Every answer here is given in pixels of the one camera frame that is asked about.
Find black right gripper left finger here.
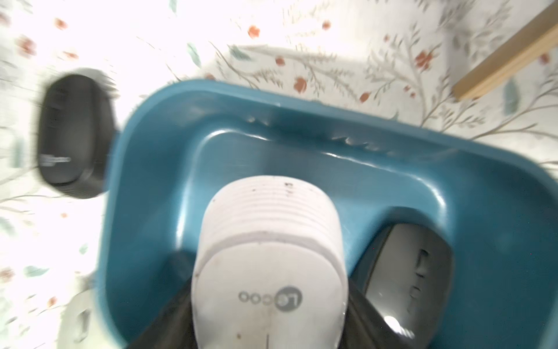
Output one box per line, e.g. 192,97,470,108
126,279,196,349

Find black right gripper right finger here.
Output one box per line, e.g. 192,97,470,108
341,283,405,349

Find black mouse with logo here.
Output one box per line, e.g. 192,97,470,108
351,223,454,348

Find grey white mouse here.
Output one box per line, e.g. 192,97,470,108
57,290,103,349

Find white Lecoo mouse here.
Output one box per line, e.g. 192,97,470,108
191,175,348,348

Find teal storage box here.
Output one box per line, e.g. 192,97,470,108
97,80,557,348

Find floral patterned table mat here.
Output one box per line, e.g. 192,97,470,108
1,1,557,348

